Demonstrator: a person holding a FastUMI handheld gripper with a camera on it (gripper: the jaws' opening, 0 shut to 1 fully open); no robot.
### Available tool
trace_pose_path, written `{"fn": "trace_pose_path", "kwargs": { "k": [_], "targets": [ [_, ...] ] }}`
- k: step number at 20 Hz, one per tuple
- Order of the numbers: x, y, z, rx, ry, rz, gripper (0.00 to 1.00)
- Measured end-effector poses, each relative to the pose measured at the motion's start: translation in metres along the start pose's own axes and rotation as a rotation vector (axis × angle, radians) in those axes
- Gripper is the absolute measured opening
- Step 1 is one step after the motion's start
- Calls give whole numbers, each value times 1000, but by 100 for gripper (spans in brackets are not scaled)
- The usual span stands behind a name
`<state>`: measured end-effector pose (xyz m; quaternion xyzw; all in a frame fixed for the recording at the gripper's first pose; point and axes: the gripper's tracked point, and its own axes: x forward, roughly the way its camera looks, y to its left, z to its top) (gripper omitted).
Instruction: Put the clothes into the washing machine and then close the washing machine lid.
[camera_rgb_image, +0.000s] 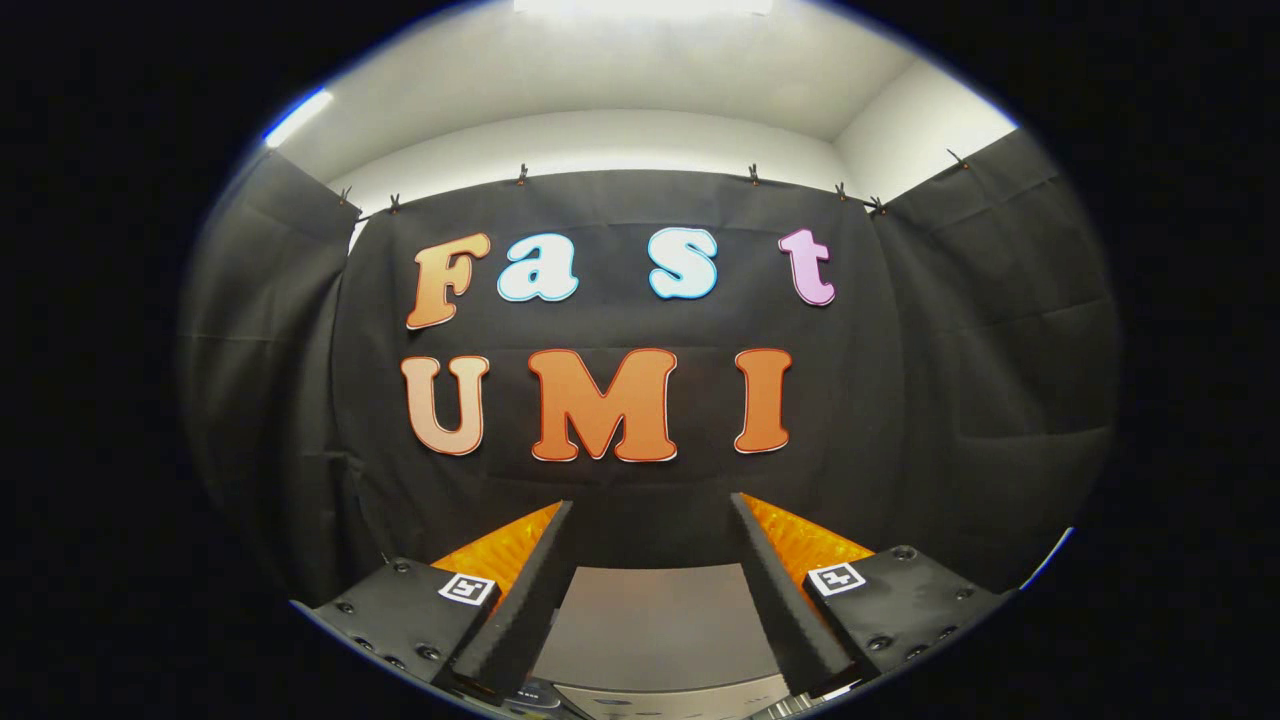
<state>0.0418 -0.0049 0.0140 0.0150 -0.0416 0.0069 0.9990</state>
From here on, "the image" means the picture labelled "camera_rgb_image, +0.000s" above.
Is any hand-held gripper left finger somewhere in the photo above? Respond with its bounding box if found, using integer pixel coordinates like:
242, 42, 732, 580
290, 500, 579, 707

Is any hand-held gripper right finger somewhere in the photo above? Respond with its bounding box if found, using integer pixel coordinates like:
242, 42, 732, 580
727, 492, 1007, 702

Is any black backdrop cloth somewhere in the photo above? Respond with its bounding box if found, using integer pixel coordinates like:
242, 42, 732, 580
178, 130, 1121, 607

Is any row of black cloth clips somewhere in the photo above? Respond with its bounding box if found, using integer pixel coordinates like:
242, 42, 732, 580
335, 148, 971, 216

